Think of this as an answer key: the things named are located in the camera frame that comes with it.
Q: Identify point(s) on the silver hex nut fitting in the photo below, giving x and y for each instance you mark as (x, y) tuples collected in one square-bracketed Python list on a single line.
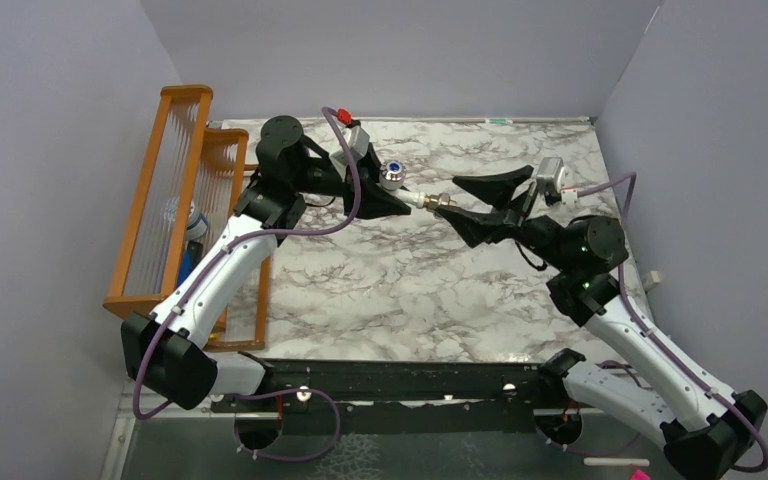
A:
[(433, 202)]

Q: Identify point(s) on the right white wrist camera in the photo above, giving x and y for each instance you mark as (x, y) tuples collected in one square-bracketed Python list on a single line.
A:
[(550, 180)]

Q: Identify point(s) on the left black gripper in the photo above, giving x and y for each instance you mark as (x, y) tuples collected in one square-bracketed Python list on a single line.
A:
[(374, 201)]

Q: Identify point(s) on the white chalk stick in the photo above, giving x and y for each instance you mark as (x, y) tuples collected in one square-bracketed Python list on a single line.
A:
[(616, 462)]

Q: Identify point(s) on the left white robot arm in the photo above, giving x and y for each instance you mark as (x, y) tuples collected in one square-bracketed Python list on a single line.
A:
[(164, 349)]

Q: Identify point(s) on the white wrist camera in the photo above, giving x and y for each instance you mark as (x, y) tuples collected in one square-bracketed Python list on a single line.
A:
[(550, 180), (358, 142)]

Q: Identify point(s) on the pink paper scrap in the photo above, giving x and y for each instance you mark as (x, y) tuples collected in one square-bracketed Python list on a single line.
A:
[(639, 474)]

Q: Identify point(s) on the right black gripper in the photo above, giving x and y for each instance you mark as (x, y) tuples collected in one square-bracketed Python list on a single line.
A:
[(477, 226)]

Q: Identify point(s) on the orange wooden dish rack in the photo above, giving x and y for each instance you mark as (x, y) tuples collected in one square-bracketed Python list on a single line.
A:
[(185, 157)]

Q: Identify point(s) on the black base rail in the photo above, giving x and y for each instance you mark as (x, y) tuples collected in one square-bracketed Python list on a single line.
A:
[(312, 397)]

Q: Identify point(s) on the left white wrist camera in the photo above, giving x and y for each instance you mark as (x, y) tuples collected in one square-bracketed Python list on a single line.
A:
[(358, 142)]

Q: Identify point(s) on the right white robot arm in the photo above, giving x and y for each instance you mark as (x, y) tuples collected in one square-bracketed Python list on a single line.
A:
[(702, 425)]

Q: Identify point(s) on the white plastic water faucet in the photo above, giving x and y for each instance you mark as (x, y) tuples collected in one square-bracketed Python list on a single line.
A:
[(392, 177)]

